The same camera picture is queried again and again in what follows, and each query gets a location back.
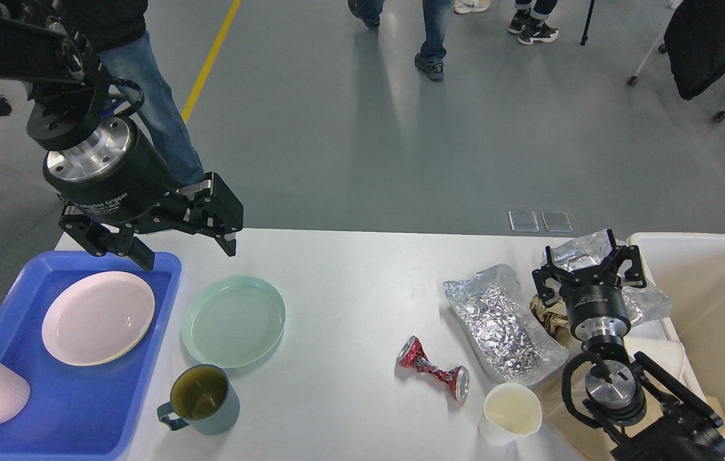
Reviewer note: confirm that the large crumpled foil tray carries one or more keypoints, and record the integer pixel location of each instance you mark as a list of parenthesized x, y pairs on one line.
[(506, 337)]

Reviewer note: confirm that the white paper cup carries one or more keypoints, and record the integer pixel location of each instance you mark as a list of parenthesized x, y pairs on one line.
[(511, 411)]

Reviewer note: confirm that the person in blue jeans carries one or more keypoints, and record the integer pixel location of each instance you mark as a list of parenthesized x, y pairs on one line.
[(117, 32)]

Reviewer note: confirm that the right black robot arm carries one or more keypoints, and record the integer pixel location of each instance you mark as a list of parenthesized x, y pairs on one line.
[(645, 411)]

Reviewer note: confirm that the small crumpled foil sheet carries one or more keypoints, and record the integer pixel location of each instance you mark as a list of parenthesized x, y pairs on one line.
[(642, 304)]

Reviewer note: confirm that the pink ceramic plate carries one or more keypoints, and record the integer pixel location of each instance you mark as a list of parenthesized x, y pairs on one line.
[(98, 319)]

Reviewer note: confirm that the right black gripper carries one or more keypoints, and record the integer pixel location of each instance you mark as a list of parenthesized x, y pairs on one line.
[(595, 307)]

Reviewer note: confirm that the crumpled brown paper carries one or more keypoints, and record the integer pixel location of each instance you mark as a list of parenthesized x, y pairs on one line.
[(553, 318)]

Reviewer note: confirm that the blue plastic tray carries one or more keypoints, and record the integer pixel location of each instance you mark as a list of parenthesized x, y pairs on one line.
[(76, 413)]

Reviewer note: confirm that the person in black sneakers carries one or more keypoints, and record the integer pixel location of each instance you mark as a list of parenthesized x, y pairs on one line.
[(529, 23)]

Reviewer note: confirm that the teal ceramic mug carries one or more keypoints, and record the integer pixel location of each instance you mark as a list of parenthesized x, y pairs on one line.
[(201, 397)]

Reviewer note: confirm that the chair with black jacket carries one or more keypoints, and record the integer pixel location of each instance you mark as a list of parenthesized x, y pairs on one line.
[(694, 42)]

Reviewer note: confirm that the crushed red soda can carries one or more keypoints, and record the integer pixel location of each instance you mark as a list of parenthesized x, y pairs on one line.
[(413, 356)]

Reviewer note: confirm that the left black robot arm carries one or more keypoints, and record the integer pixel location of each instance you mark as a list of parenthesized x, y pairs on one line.
[(70, 86)]

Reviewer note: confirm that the green ceramic plate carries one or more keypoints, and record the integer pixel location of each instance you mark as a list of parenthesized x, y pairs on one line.
[(234, 322)]

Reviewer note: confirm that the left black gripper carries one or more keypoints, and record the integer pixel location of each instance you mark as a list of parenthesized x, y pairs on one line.
[(116, 176)]

